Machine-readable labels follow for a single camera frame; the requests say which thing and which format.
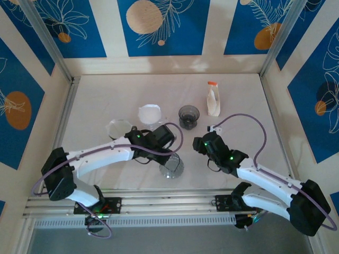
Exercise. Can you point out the aluminium frame post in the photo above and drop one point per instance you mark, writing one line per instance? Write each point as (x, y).
(45, 34)
(280, 34)

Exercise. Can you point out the aluminium side rail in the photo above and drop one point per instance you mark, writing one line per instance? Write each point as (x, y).
(64, 116)

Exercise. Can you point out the white pouch with orange cap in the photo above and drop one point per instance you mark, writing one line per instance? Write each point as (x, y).
(213, 105)

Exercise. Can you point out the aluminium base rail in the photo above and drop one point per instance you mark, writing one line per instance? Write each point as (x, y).
(169, 203)

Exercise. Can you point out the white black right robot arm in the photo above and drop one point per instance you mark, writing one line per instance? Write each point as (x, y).
(265, 180)

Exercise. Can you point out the clear glass dripper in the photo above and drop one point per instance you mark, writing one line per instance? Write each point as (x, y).
(161, 122)

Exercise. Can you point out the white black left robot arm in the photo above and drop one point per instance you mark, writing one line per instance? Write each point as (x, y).
(100, 156)

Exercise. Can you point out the orange filter holder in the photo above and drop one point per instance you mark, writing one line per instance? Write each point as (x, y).
(212, 83)

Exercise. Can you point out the smoky grey glass server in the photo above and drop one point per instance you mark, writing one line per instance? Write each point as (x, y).
(176, 169)

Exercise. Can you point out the dark grey plastic dripper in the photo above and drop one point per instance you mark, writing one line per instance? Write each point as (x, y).
(188, 112)

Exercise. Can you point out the dark olive plastic dripper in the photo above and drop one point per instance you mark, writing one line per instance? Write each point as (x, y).
(134, 129)

